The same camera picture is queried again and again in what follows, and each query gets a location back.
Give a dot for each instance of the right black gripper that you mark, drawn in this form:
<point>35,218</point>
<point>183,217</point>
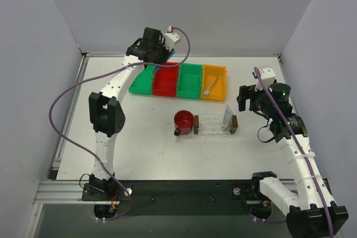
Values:
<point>245,97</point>

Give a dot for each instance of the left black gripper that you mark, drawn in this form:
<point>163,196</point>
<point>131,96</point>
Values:
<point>160,54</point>

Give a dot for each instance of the clear holder with wooden ends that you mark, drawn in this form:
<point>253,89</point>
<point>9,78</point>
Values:
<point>216,125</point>

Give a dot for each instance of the red mug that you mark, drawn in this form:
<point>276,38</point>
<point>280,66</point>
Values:
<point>183,121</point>

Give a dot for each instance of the blue toothbrush case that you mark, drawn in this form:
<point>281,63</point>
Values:
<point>157,68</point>

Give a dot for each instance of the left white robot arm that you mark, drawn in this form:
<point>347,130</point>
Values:
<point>105,110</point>

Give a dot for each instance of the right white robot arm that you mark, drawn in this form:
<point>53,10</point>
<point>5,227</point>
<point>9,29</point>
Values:
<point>310,211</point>

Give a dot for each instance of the white toothbrush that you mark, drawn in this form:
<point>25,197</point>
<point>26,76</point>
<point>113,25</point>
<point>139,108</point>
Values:
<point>207,90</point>

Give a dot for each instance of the clear textured oval tray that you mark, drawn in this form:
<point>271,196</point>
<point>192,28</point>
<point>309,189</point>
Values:
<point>212,136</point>

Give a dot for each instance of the red bin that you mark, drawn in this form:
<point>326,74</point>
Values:
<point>165,80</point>

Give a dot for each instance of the right green bin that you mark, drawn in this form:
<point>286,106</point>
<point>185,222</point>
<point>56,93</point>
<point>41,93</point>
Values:
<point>189,81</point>

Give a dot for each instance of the green bin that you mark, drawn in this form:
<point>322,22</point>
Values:
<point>143,82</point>
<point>189,81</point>

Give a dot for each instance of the left green bin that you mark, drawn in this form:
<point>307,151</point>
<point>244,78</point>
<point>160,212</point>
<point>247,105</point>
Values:
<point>143,82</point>

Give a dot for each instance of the yellow bin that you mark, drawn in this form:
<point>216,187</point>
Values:
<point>219,89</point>

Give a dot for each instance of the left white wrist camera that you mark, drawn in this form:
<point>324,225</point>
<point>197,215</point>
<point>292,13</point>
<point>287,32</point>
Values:
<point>171,40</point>

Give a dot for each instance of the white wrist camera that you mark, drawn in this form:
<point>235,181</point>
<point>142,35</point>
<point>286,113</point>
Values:
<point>171,40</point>
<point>267,75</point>

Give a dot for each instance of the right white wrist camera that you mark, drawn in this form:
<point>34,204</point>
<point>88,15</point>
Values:
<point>267,75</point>

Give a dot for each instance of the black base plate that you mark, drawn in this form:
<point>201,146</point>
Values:
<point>179,198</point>

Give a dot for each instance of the aluminium frame rail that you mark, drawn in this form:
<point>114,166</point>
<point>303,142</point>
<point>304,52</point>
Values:
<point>58,192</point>

